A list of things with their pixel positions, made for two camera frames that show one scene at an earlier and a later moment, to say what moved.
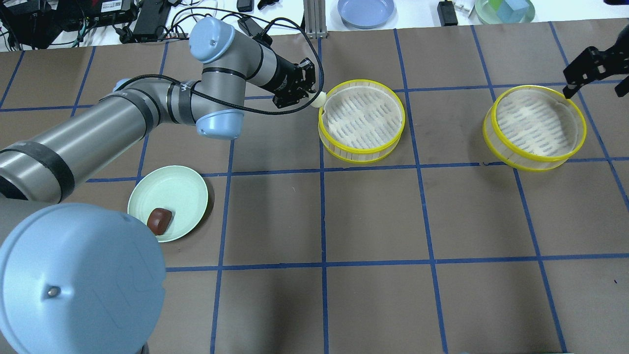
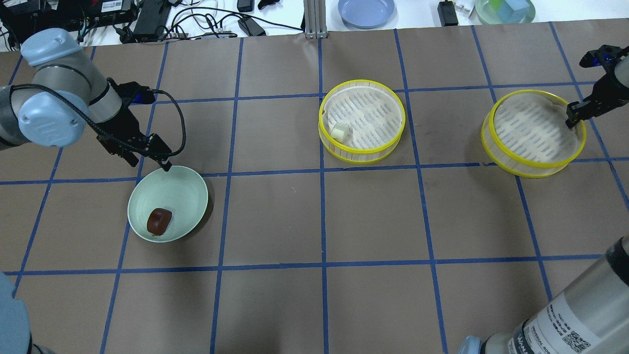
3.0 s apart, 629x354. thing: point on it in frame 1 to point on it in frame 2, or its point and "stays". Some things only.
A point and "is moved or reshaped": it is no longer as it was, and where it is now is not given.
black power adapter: x=446 y=14 stays
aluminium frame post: x=315 y=19 stays
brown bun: x=158 y=220 stays
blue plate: x=365 y=14 stays
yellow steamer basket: x=361 y=121 stays
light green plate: x=179 y=188 stays
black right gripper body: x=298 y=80 to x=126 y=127
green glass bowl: x=485 y=13 stays
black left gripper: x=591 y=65 to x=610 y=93
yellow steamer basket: x=534 y=128 is moved or reshaped
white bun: x=321 y=100 to x=341 y=132
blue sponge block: x=512 y=11 stays
